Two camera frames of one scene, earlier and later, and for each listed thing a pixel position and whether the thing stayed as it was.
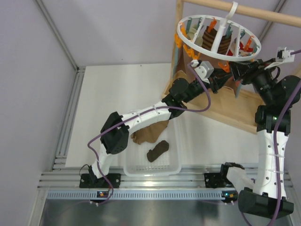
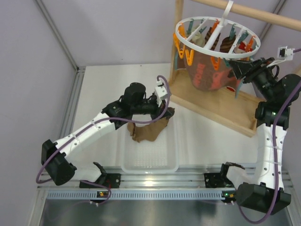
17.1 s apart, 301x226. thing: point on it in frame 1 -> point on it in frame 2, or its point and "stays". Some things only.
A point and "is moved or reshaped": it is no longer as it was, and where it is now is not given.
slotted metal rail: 92,196 stays
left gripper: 217,87 -> 159,112
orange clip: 226,67 -> 216,63
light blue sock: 238,88 stays
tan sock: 149,134 stays
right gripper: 249,68 stays
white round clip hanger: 229,17 is moved or reshaped
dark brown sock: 161,148 is moved or reshaped
